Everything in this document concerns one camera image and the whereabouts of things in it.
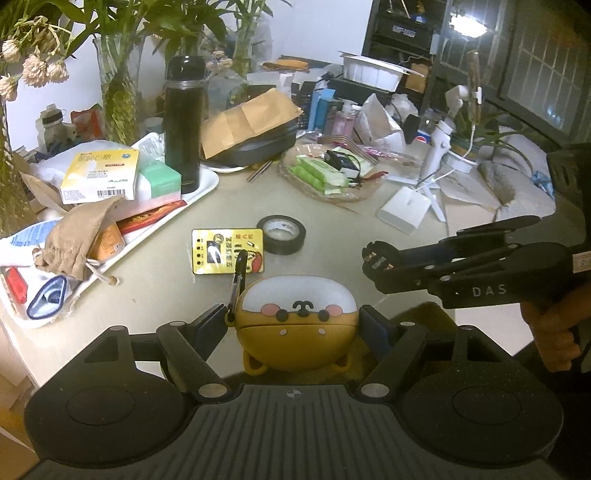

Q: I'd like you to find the pink bottle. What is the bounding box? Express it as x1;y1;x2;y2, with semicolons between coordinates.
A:
332;110;355;138

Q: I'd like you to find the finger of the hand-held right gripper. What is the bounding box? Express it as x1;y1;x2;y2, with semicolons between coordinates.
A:
366;250;509;295
362;215;542;267

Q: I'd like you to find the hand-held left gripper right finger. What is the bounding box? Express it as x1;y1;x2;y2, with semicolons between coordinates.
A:
358;304;491;401

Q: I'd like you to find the black tape roll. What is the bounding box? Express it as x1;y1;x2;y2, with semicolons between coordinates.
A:
257;214;307;255

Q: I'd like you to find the white plastic bag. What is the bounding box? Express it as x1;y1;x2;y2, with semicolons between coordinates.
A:
355;93;408;145

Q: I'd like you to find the potted green plant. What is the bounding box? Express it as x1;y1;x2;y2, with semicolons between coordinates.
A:
451;114;523;175

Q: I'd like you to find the yellow bear earphone case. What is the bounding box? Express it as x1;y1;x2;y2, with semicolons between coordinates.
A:
228;251;359;376

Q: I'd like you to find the green tissue box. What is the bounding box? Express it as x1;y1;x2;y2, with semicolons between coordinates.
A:
137;161;182;200

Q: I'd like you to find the wide glass vase with bamboo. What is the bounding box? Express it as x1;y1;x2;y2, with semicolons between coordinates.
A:
69;0;153;147

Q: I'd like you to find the glass vase with dried flowers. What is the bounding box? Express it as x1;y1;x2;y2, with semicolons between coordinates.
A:
0;0;70;237

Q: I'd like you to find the white tray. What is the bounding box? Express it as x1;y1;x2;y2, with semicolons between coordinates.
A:
0;133;221;329

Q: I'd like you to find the red plastic item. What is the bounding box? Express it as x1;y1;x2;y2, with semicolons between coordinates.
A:
2;267;29;304

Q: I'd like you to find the blue carton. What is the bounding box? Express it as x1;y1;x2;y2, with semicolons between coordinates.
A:
308;88;337;130

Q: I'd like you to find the white flat box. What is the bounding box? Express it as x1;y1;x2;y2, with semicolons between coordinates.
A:
376;185;433;236

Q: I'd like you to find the white bag with blue print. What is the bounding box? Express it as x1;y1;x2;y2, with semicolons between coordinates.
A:
0;219;62;269

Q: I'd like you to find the barred window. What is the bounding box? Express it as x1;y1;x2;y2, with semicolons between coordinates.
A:
498;0;591;145

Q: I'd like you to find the brown drawstring pouch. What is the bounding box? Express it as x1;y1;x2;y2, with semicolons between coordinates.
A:
33;196;127;282

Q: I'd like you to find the white plastic food container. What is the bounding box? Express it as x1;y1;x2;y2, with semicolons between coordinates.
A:
338;51;417;92

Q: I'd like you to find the yellow medicine box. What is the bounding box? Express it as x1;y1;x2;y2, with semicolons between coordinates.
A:
59;148;140;205

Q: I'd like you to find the black lunch container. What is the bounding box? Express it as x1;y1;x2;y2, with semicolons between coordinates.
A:
202;122;299;168

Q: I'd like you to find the yellow printed card box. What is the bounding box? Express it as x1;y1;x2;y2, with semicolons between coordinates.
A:
191;228;265;276

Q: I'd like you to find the black shelf unit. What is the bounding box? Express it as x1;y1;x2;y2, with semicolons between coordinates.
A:
362;0;452;112

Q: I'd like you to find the white gimbal tripod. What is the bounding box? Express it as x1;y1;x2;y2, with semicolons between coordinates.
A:
417;85;484;221

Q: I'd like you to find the orange packet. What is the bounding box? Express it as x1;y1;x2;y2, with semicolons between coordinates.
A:
87;221;126;262

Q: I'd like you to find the rainbow ribbon cable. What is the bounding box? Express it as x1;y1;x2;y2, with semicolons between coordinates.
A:
318;133;371;161

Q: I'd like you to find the person's right hand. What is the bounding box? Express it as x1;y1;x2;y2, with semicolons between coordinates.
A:
521;276;591;371

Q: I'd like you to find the black thermos bottle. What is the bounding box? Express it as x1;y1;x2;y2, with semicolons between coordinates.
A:
164;55;206;195

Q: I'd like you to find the red envelope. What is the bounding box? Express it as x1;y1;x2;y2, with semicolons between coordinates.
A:
117;200;186;234

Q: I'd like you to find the brown paper envelope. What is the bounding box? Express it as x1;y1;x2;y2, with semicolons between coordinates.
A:
199;87;304;161

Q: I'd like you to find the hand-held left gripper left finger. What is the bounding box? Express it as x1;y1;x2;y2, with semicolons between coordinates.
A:
99;302;241;402

